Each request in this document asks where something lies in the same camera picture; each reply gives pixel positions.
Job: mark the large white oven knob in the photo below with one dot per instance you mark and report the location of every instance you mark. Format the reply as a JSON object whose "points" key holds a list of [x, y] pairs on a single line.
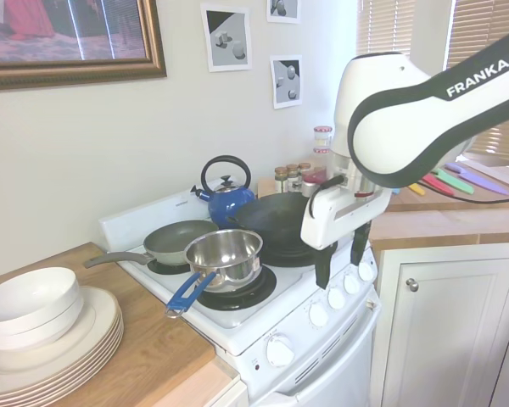
{"points": [[280, 349]]}

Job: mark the purple knife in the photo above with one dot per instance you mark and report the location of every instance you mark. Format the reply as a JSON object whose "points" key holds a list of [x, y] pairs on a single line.
{"points": [[475, 178]]}

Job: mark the white electric stove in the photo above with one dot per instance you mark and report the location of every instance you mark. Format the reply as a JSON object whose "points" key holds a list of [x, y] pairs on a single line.
{"points": [[254, 323]]}

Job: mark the medium grey shapes print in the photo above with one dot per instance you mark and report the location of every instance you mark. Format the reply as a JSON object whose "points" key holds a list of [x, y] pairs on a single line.
{"points": [[286, 82]]}

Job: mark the wooden cutting board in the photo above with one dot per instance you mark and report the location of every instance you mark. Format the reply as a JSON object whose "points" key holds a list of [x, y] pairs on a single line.
{"points": [[407, 206]]}

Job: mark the green knife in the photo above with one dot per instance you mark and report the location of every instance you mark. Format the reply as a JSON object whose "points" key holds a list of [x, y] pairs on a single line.
{"points": [[454, 180]]}

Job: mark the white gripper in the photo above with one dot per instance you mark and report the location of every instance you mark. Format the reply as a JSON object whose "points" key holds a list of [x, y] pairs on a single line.
{"points": [[335, 216]]}

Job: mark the cork lid spice jar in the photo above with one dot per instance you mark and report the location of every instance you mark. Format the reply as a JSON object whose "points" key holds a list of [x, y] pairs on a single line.
{"points": [[292, 171], [281, 180], [304, 166]]}

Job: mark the white cabinet with door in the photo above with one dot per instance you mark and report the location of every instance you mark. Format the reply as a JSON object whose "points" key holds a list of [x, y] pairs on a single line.
{"points": [[449, 330]]}

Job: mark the gold framed painting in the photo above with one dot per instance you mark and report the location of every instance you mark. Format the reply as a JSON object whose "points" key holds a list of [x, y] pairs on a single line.
{"points": [[68, 29]]}

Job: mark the red lid glass jar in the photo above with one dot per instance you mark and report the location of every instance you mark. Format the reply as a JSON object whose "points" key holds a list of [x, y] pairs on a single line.
{"points": [[322, 157], [322, 136]]}

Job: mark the yellow knife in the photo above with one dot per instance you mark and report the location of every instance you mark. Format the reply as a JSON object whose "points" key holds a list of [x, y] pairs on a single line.
{"points": [[416, 189]]}

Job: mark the silver cabinet knob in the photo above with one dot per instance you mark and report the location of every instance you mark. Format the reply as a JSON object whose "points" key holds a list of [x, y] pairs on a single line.
{"points": [[412, 284]]}

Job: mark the white oven door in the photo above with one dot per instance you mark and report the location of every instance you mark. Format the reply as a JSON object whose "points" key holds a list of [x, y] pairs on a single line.
{"points": [[339, 373]]}

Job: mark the narrow wooden window blind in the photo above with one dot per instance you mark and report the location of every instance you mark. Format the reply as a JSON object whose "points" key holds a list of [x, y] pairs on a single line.
{"points": [[382, 25]]}

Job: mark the grey frying pan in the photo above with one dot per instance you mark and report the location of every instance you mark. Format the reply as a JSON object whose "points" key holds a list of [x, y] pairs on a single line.
{"points": [[174, 243]]}

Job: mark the red knife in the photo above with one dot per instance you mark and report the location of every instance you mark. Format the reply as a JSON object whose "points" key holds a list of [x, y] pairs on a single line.
{"points": [[437, 183]]}

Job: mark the white burner knob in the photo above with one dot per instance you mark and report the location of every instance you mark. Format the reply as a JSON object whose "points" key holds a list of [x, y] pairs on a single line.
{"points": [[367, 271], [336, 297], [351, 283], [318, 314]]}

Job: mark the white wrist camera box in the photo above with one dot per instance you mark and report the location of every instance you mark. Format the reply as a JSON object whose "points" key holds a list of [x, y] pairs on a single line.
{"points": [[342, 169]]}

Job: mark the wide wooden window blind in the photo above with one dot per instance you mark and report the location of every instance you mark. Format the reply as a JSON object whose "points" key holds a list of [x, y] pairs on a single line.
{"points": [[483, 15]]}

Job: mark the small grey shapes print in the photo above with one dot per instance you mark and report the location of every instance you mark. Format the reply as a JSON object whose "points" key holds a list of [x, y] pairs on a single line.
{"points": [[284, 10]]}

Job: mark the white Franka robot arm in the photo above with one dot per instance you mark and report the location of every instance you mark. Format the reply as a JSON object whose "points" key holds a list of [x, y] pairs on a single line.
{"points": [[386, 127]]}

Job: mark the black coil burner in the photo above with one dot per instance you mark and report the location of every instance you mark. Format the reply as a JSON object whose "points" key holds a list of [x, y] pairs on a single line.
{"points": [[288, 259], [161, 268], [256, 297]]}

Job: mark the large grey shapes print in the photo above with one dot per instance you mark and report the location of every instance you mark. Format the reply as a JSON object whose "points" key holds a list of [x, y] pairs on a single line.
{"points": [[228, 38]]}

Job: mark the red topped round container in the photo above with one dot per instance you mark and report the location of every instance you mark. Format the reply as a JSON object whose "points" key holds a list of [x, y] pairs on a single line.
{"points": [[311, 182]]}

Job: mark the cream dinner plate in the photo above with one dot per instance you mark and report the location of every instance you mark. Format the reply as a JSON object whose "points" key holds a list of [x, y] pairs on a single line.
{"points": [[97, 309], [105, 357], [112, 335], [108, 350], [110, 342]]}

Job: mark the white bowl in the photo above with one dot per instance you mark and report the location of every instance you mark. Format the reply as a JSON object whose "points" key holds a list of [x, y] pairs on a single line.
{"points": [[46, 338], [25, 309]]}

